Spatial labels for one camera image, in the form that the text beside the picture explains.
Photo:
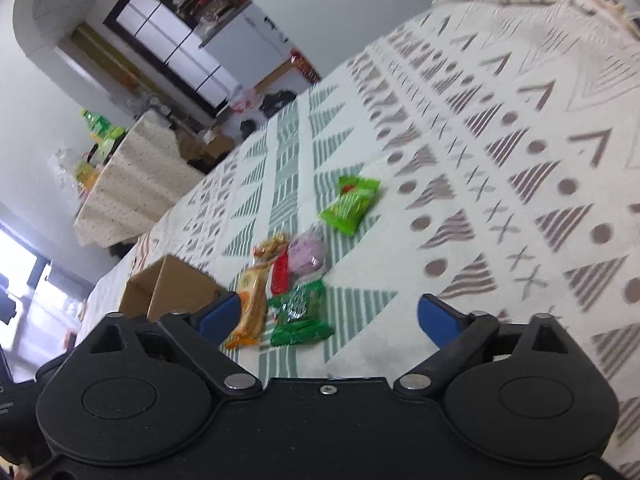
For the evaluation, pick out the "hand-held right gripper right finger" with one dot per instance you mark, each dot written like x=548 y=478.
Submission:
x=440 y=322

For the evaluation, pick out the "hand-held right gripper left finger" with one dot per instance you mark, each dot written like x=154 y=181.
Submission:
x=217 y=317

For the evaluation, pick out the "orange and white cake packet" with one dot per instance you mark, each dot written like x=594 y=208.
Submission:
x=251 y=305

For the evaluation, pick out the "cardboard box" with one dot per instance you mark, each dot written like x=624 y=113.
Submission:
x=170 y=290

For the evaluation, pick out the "red snack packet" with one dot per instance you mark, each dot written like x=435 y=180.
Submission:
x=280 y=274

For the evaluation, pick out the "dark green snack packet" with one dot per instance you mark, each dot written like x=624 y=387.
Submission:
x=297 y=302
x=300 y=332

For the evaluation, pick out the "small brown candy packet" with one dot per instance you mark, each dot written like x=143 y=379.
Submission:
x=272 y=249

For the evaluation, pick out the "pink snack packet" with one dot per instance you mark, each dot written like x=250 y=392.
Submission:
x=310 y=255

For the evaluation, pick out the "light green snack packet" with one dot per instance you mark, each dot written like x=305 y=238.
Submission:
x=350 y=205

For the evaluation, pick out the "bright window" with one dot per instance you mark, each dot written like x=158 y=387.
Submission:
x=25 y=280

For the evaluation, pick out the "table with dotted tablecloth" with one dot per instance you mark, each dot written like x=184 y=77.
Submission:
x=135 y=175

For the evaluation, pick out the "cooking oil bottle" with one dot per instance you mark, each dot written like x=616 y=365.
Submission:
x=86 y=175

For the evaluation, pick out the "clear plastic bag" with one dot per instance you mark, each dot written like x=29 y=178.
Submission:
x=62 y=160

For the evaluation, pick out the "pack of pink bottles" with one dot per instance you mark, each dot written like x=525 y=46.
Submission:
x=244 y=97

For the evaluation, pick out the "green soda bottle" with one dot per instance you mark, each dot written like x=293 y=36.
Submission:
x=99 y=122

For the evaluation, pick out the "white kitchen cabinet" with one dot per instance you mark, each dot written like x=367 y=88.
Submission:
x=175 y=50

